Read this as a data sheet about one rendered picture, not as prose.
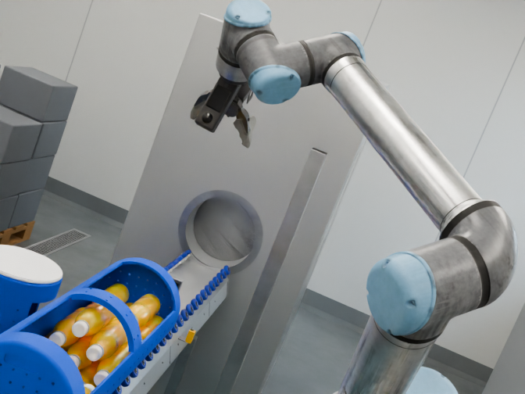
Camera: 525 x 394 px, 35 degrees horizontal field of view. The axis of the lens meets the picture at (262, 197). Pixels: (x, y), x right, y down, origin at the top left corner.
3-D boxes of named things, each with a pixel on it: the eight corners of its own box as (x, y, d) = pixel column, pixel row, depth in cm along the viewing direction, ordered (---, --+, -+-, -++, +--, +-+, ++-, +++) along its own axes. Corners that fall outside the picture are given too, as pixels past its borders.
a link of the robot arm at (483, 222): (563, 252, 122) (348, 15, 165) (494, 276, 118) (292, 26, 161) (541, 301, 130) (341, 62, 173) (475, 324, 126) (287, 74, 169)
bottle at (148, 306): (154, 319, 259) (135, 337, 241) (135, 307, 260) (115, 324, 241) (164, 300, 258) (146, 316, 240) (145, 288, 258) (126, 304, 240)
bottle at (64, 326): (83, 301, 232) (55, 320, 213) (101, 317, 231) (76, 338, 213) (68, 320, 233) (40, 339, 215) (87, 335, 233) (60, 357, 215)
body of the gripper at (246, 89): (252, 101, 187) (262, 62, 177) (234, 123, 181) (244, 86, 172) (223, 85, 188) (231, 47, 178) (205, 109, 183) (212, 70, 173)
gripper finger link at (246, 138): (267, 134, 189) (252, 102, 184) (255, 151, 186) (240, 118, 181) (256, 134, 191) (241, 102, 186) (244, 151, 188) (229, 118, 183)
